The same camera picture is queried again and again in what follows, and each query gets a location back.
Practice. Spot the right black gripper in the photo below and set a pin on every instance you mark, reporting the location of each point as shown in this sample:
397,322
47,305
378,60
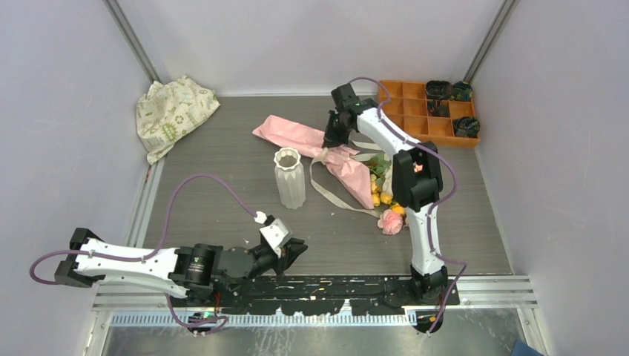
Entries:
331,139

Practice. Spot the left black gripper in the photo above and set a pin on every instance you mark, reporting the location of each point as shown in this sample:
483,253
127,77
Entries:
290,251

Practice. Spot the cream printed ribbon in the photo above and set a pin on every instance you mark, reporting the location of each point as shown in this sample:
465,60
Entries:
347,165

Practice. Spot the pink flower bouquet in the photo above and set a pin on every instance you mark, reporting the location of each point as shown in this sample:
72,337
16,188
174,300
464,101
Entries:
308,141

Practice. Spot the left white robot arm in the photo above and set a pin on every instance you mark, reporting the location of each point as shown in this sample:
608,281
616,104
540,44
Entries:
194,273

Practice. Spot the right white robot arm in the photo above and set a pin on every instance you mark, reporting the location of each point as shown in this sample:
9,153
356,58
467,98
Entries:
416,179

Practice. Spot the white ribbed vase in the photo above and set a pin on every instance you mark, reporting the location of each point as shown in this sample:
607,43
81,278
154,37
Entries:
290,177

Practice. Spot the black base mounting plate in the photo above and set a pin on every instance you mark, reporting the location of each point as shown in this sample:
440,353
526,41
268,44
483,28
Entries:
318,295

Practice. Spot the orange compartment tray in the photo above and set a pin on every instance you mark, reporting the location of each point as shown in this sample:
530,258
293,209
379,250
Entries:
405,103

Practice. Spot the dark sock in tray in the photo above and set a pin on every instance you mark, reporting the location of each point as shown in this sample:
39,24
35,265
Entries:
438,108

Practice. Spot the dark rolled sock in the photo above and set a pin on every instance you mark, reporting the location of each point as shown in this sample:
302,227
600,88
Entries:
438,90

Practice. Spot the green blue rolled sock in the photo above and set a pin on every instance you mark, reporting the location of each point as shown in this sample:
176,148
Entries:
462,92

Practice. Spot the patterned sock front compartment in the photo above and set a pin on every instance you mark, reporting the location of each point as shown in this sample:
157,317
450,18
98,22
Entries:
466,127

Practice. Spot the cream patterned cloth bag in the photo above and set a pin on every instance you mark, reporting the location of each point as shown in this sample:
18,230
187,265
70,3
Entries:
169,112

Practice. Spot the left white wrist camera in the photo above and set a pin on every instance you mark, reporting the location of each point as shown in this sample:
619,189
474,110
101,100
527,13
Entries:
274,233

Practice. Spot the right corner frame post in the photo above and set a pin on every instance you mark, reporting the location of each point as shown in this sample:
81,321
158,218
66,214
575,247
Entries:
499,21

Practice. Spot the corner frame post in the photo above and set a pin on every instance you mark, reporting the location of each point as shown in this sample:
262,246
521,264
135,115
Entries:
499,21
129,34

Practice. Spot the aluminium front rail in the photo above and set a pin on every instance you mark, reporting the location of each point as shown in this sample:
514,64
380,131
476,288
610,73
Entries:
133,307

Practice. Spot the left corner frame post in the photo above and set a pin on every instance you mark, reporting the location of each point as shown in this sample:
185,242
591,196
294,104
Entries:
129,34

